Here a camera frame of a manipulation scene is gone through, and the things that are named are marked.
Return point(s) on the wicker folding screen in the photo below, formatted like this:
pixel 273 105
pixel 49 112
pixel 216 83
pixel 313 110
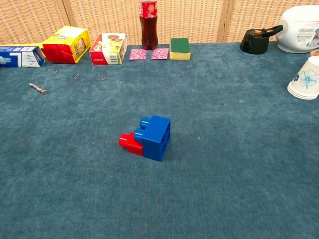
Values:
pixel 194 20

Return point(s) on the green yellow sponge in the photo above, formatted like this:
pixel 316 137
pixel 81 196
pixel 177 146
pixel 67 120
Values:
pixel 180 48

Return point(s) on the red toy brick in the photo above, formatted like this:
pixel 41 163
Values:
pixel 132 147

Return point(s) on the white rice cooker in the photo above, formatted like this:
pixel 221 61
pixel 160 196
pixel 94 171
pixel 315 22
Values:
pixel 299 30

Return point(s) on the red white cookie box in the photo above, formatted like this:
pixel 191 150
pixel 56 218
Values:
pixel 107 49

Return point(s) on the flower print paper cup stack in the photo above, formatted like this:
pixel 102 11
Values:
pixel 305 79

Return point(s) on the dark red drink bottle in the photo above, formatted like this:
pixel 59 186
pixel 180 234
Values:
pixel 149 27

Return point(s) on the pink patterned square coaster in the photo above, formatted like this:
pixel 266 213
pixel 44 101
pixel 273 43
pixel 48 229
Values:
pixel 138 54
pixel 160 54

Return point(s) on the blue toy brick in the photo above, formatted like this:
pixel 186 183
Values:
pixel 153 139

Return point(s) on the orange round object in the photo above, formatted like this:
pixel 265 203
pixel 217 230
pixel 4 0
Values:
pixel 315 52

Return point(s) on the crumpled foil wrapper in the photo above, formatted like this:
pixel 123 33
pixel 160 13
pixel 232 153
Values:
pixel 38 88

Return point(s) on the blue white toothpaste box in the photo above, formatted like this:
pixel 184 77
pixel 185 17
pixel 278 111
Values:
pixel 22 56

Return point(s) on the yellow red snack bag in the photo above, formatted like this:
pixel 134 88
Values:
pixel 66 44

